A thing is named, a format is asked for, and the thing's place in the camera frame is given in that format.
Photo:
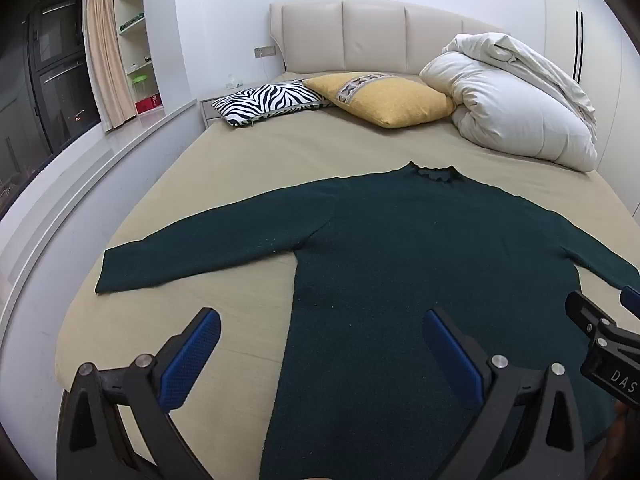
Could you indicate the wall switch panel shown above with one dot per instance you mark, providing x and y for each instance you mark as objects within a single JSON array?
[{"x": 265, "y": 51}]

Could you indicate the white window bench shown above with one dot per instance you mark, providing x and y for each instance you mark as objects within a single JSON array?
[{"x": 125, "y": 137}]

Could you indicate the white wall shelf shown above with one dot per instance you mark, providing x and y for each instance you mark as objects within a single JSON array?
[{"x": 135, "y": 20}]

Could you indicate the yellow pillow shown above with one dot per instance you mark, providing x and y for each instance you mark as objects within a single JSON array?
[{"x": 385, "y": 97}]

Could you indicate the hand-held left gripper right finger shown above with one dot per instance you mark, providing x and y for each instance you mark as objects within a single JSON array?
[{"x": 449, "y": 355}]

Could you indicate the beige curtain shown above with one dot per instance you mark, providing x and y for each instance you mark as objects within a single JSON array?
[{"x": 105, "y": 50}]

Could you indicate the red box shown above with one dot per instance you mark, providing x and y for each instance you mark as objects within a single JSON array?
[{"x": 148, "y": 105}]

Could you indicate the white folded duvet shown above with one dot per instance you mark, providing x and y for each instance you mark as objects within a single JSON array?
[{"x": 510, "y": 110}]

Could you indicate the zebra striped pillow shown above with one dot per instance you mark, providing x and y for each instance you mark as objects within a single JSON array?
[{"x": 265, "y": 101}]

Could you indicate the beige padded headboard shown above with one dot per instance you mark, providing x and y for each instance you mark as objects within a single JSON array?
[{"x": 375, "y": 35}]

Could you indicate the bed with beige sheet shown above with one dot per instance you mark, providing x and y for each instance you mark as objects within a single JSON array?
[{"x": 300, "y": 150}]

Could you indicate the dark green knit sweater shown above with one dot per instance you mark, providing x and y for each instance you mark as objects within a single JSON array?
[{"x": 400, "y": 250}]

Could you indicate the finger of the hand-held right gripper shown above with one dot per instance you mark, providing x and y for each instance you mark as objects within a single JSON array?
[
  {"x": 587, "y": 312},
  {"x": 631, "y": 300}
]

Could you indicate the dark framed window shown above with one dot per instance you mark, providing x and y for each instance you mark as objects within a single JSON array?
[{"x": 55, "y": 85}]

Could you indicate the green lidded container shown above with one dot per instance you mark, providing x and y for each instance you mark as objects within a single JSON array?
[{"x": 140, "y": 87}]

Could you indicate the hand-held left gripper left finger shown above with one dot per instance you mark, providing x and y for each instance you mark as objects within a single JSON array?
[{"x": 196, "y": 352}]

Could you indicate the white nightstand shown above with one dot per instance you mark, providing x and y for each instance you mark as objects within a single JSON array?
[{"x": 212, "y": 110}]

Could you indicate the white wardrobe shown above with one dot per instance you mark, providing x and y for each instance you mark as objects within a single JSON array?
[{"x": 590, "y": 60}]

